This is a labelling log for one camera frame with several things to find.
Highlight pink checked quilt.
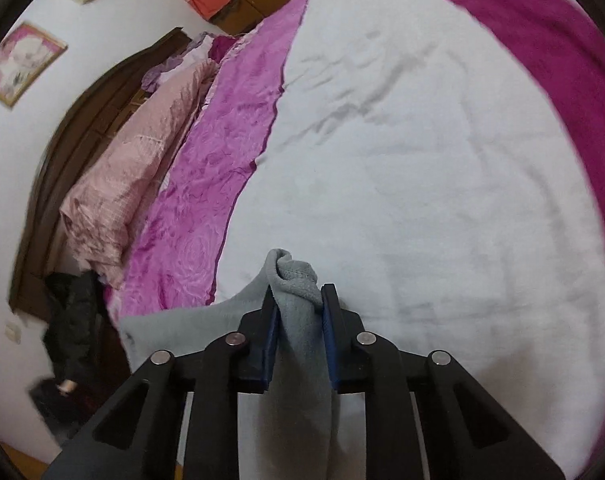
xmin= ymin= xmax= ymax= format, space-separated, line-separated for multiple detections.
xmin=60 ymin=57 xmax=219 ymax=288

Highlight pink framed wall picture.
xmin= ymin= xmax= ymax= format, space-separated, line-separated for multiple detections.
xmin=0 ymin=22 xmax=68 ymax=109

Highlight black jacket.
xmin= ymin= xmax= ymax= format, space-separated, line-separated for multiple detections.
xmin=43 ymin=271 xmax=109 ymax=397

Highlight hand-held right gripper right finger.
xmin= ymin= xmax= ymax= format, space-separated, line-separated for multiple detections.
xmin=321 ymin=283 xmax=567 ymax=480

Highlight black bag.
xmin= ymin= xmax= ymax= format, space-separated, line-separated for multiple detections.
xmin=28 ymin=377 xmax=92 ymax=445

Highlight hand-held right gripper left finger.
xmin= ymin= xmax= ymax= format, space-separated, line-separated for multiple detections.
xmin=47 ymin=285 xmax=282 ymax=480

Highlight dark wooden headboard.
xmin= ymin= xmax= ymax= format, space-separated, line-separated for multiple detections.
xmin=10 ymin=27 xmax=193 ymax=322

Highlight purple ruffled pillow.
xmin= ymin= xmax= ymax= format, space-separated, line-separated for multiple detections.
xmin=141 ymin=32 xmax=243 ymax=92

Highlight purple and white striped blanket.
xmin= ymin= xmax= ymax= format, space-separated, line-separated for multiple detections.
xmin=107 ymin=0 xmax=605 ymax=480

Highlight grey fleece pants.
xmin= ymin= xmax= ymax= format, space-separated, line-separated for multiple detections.
xmin=118 ymin=248 xmax=344 ymax=480

